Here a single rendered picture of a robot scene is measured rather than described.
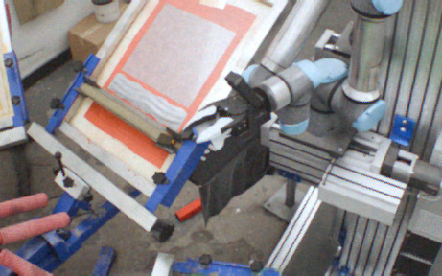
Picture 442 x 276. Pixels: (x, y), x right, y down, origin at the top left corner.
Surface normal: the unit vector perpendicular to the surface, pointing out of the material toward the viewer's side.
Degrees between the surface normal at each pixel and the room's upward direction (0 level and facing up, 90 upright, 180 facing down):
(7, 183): 0
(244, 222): 0
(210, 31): 32
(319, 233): 0
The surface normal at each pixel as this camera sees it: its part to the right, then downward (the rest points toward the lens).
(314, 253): -0.05, -0.69
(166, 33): -0.39, -0.29
